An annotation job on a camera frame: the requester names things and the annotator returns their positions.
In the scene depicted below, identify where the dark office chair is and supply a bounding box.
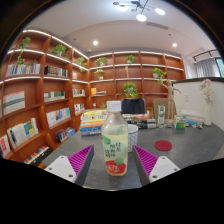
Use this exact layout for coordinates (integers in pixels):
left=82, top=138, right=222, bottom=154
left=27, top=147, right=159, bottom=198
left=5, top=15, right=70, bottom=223
left=120, top=97, right=147, bottom=115

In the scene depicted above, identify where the colourful book stack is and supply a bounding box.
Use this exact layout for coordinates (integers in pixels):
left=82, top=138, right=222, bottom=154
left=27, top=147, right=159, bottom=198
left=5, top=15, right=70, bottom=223
left=79, top=109, right=108, bottom=137

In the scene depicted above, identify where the branched ceiling lamp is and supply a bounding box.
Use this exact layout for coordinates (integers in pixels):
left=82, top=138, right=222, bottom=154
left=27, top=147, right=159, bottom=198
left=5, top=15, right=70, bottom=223
left=112, top=0, right=167, bottom=23

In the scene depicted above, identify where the clear drink bottle white cap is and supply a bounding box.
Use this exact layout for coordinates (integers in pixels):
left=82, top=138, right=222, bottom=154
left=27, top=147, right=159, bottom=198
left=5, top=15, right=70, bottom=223
left=100, top=100, right=129, bottom=177

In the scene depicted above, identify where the green and white carton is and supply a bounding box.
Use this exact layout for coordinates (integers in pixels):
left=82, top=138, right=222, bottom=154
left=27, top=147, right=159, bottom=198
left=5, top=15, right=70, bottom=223
left=155, top=104, right=166, bottom=126

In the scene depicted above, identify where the white partition panel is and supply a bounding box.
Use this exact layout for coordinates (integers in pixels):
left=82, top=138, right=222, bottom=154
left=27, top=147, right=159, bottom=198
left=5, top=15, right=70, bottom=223
left=172, top=77, right=224, bottom=133

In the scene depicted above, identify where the flat round red coaster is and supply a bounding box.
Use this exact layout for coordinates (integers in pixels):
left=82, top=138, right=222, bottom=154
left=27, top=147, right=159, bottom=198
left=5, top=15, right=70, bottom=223
left=154, top=139, right=173, bottom=152

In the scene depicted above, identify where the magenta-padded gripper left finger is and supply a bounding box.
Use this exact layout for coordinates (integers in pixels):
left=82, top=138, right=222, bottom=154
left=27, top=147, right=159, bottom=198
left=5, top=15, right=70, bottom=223
left=44, top=144, right=95, bottom=187

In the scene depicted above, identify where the green tissue box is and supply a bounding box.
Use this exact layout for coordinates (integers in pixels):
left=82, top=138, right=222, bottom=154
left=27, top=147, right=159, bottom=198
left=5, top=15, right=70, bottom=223
left=173, top=115, right=188, bottom=130

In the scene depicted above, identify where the wooden artist mannequin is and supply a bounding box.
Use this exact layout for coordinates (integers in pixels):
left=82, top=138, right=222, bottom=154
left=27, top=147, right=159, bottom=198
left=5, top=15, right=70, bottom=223
left=159, top=74, right=183, bottom=123

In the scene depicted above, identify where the white paper stack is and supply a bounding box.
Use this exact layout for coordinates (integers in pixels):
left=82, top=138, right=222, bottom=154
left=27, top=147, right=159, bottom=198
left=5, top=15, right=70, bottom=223
left=179, top=109, right=205, bottom=125

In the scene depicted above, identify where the black ceiling track rail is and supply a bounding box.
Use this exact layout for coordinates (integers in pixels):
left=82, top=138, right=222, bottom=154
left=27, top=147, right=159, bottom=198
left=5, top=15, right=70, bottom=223
left=191, top=49, right=218, bottom=63

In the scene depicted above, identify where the ceiling air vent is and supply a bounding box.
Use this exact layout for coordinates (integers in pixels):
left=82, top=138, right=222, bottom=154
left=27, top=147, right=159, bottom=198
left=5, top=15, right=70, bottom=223
left=145, top=21, right=169, bottom=31

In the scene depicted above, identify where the white patterned cup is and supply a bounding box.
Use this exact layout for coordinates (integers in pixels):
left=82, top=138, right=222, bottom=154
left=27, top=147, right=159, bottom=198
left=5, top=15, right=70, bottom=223
left=127, top=123, right=139, bottom=153

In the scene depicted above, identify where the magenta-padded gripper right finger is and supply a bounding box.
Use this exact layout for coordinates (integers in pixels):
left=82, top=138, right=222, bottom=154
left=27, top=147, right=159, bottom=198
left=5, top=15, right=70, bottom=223
left=131, top=144, right=181, bottom=187

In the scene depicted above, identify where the dark book stack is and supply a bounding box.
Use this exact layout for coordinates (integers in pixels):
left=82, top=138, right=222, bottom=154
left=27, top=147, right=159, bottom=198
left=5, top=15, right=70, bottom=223
left=122, top=113, right=158, bottom=130

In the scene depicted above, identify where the window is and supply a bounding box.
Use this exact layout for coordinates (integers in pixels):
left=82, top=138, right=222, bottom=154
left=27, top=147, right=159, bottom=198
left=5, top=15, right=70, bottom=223
left=214, top=57, right=224, bottom=78

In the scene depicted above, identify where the grey curtain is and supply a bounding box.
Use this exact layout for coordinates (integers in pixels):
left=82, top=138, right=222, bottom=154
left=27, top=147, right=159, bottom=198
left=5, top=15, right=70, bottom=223
left=194, top=58, right=219, bottom=78

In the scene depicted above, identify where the wooden shelf unit with books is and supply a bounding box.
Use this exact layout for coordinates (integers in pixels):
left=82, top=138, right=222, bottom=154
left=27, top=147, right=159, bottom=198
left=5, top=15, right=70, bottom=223
left=0, top=28, right=187, bottom=168

